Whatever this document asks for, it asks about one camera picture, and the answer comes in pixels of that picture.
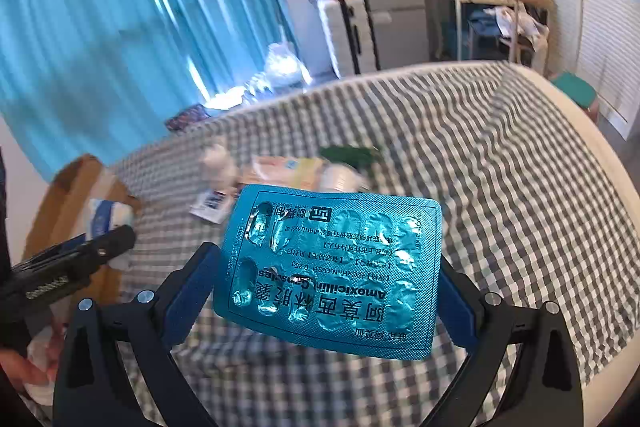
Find wooden dressing table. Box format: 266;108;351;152
429;0;557;68

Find brown cardboard box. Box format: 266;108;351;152
21;155;144;313

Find teal stool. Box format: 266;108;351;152
549;71;599;108

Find white louvred wardrobe doors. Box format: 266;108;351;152
565;0;640;140

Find white suitcase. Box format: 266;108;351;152
316;0;372;78

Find grey mini fridge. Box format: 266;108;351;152
361;0;432;71

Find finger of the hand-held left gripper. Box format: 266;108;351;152
11;225;137;281

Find green packet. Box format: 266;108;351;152
319;145;377;168

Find person's left hand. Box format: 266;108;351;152
0;346;54;395

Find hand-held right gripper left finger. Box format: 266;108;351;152
52;242;222;427

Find large clear water jug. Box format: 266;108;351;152
261;41;314;88

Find patterned dark bag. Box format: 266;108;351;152
164;103;209;134

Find teal blister pack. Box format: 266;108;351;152
212;184;443;362

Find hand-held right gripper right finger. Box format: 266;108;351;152
416;256;587;427

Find red brown medicine box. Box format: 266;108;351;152
239;153;327;194

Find white plush toy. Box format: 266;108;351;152
199;141;237;194

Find blue white packet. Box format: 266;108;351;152
189;188;232;224

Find pack of small water bottles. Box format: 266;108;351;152
244;71;274;104

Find blue curtain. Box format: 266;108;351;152
0;0;301;180

